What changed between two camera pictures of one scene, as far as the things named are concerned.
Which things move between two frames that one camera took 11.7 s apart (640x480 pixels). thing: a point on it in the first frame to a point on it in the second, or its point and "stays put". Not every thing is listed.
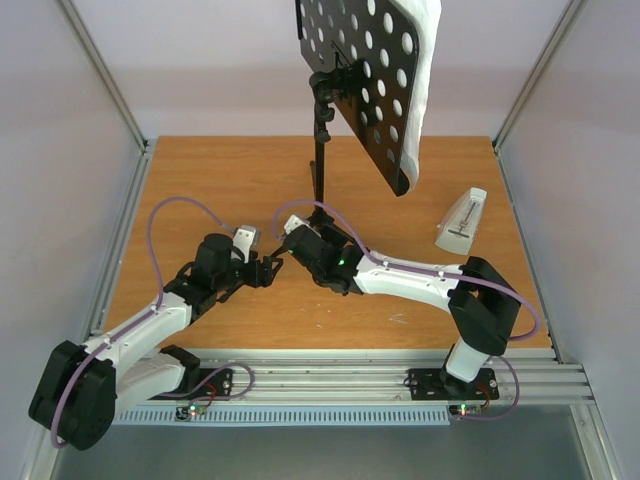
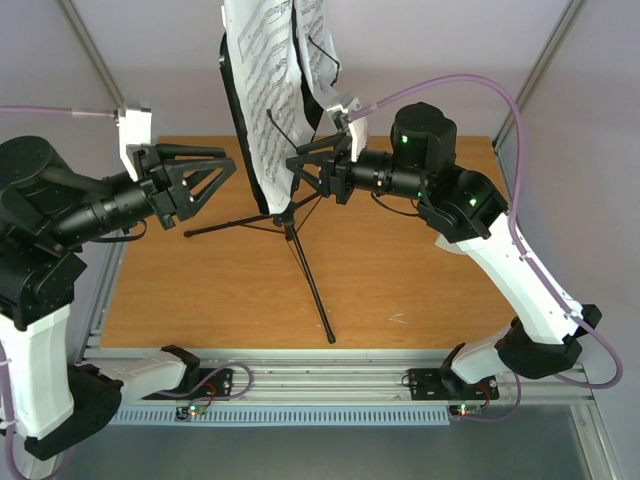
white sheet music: x=425 y=16 to x=273 y=85
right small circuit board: x=464 y=408 stays put
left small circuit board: x=192 y=410 stays put
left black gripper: x=256 y=281 to x=172 y=198
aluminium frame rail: x=379 y=376 stays put
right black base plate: x=435 y=384 stays put
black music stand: x=364 y=59 to x=285 y=219
